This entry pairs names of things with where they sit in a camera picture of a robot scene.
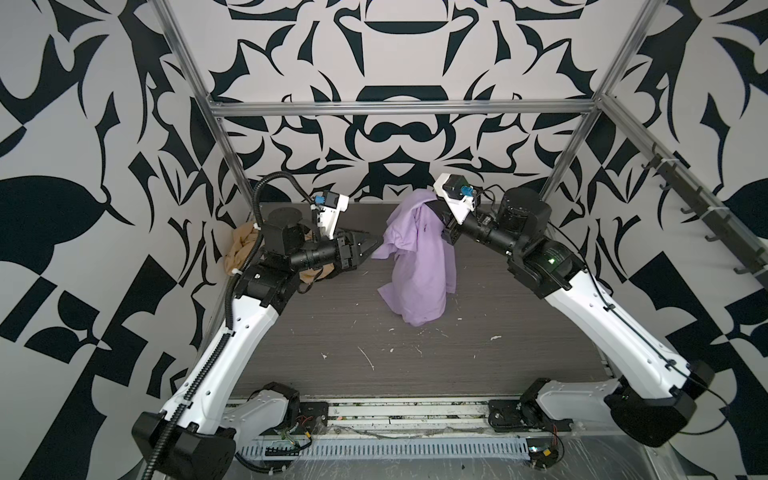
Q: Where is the purple cloth shirt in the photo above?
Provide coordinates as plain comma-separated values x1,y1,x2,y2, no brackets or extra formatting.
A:
372,189,457,327

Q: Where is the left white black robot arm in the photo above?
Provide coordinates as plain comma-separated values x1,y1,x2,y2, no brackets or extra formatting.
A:
132,206,382,479

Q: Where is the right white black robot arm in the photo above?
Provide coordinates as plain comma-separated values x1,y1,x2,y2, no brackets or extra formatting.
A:
428,175,714,447

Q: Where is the tan cloth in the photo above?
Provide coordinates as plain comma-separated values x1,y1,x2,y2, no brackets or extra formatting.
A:
224,222,334,285

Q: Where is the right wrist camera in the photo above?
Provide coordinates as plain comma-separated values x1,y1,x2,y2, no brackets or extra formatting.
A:
433,173,478,225

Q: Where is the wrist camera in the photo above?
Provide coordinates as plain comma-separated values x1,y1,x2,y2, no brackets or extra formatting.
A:
311,190,350,240
433,173,478,225

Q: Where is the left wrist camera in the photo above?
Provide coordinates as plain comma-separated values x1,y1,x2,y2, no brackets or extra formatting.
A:
311,190,350,240

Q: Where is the black corrugated cable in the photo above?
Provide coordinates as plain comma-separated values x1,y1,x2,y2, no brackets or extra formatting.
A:
140,171,316,480

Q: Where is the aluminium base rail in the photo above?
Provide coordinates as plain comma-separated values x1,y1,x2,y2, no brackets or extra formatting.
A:
152,394,664,444

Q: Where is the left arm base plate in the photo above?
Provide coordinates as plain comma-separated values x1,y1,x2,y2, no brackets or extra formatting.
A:
264,401,330,435

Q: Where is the aluminium frame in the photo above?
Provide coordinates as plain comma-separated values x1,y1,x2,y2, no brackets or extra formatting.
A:
148,0,768,271

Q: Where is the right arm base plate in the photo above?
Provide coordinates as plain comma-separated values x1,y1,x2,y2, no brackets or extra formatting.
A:
487,399,572,433

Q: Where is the white slotted cable duct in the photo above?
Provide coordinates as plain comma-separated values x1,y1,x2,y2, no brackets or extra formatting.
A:
240,437,529,462

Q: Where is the black wall hook rack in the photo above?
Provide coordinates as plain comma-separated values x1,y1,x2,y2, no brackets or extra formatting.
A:
644,142,767,290

